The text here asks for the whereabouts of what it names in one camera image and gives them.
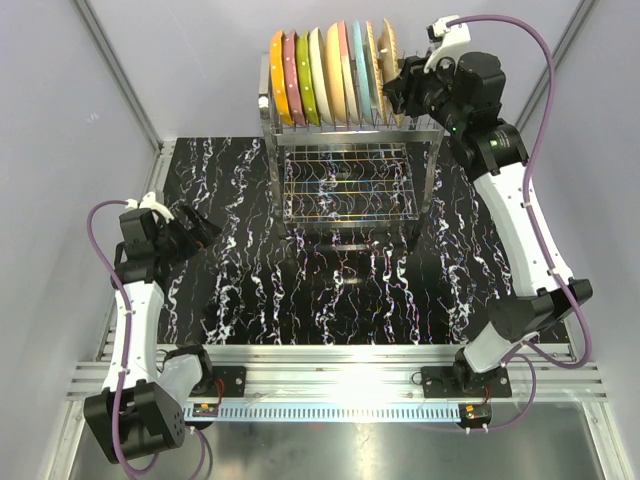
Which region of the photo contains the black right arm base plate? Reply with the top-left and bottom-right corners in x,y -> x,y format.
420,365 -> 512,399

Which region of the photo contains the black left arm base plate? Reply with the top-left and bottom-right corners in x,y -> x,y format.
197,365 -> 247,399

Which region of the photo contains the cream plate with drawing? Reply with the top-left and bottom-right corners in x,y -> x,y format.
309,27 -> 334,125

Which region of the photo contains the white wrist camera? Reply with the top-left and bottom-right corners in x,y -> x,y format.
125,191 -> 175,221
424,15 -> 471,73

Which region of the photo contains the pink and cream plate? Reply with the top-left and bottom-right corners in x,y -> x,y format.
338,21 -> 360,125

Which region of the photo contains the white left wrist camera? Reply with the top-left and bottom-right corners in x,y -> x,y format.
125,191 -> 175,221

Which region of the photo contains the black marble pattern mat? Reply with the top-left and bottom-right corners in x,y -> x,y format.
155,137 -> 516,346

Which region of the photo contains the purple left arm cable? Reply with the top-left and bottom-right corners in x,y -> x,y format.
87,199 -> 209,476

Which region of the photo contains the pink dotted plate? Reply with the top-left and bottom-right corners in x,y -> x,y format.
283,30 -> 307,126

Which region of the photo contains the blue and cream plate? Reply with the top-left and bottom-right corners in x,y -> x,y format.
351,20 -> 374,125

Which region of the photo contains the woven wicker tray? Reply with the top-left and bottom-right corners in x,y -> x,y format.
364,21 -> 386,126
377,18 -> 404,128

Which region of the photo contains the aluminium rail frame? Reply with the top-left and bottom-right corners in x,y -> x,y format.
64,139 -> 611,480

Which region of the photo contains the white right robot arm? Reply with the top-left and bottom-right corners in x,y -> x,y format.
383,52 -> 593,397

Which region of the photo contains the tan plate with bear drawing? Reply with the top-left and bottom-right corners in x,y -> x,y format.
325,23 -> 347,123

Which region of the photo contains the stainless steel dish rack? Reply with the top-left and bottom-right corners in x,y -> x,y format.
258,54 -> 445,237

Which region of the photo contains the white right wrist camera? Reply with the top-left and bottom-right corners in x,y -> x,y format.
424,15 -> 471,73

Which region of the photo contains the yellow-green dotted plate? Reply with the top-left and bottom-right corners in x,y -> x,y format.
295,31 -> 321,126

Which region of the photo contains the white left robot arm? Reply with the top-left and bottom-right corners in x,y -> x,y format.
84,201 -> 222,476

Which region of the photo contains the orange dotted plate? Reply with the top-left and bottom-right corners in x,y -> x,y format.
269,30 -> 294,126

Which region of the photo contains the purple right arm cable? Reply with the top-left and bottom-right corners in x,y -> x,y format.
414,14 -> 594,434

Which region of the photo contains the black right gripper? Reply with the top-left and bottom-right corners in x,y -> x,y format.
382,50 -> 467,135

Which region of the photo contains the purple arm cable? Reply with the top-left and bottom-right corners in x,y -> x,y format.
87,199 -> 209,476
414,14 -> 594,434

